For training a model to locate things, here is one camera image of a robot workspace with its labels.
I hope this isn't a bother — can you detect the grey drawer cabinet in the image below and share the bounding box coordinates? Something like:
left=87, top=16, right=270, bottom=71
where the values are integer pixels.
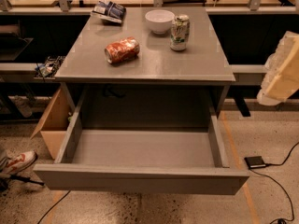
left=56, top=7, right=235, bottom=129

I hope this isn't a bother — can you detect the black floor cable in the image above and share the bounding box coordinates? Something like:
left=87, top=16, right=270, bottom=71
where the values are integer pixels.
left=36, top=189, right=72, bottom=224

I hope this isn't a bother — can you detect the tray of small parts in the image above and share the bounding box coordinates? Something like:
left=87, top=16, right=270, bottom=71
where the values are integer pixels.
left=35, top=56, right=64, bottom=78

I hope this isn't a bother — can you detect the grey top drawer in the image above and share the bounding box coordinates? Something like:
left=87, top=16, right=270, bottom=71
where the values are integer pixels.
left=34, top=89, right=249, bottom=195

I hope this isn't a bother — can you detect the cardboard box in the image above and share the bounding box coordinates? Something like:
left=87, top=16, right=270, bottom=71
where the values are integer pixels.
left=31, top=88, right=71, bottom=159

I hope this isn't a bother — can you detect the green white soda can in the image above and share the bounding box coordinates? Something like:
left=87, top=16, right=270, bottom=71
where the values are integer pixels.
left=170, top=14, right=190, bottom=51

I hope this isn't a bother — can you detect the white bowl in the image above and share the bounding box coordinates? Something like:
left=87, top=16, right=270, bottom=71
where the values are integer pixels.
left=145, top=9, right=175, bottom=34

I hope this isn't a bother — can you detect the crushed orange soda can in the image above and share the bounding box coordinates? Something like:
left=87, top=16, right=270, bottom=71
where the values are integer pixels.
left=105, top=36, right=140, bottom=63

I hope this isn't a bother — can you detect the white red sneaker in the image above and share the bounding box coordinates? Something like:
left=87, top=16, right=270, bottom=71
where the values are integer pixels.
left=0, top=151, right=37, bottom=175

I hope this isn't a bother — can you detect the blue chip bag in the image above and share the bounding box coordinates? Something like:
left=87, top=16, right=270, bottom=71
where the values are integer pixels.
left=92, top=0, right=126, bottom=23

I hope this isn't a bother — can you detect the black foot pedal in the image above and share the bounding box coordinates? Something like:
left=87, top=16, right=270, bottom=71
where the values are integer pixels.
left=244, top=156, right=266, bottom=169

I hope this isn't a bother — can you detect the black pedal cable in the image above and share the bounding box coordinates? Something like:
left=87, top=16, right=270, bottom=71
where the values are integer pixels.
left=249, top=140, right=299, bottom=224

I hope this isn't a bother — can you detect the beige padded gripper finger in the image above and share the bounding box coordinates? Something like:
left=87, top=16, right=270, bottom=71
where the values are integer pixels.
left=257, top=31, right=299, bottom=105

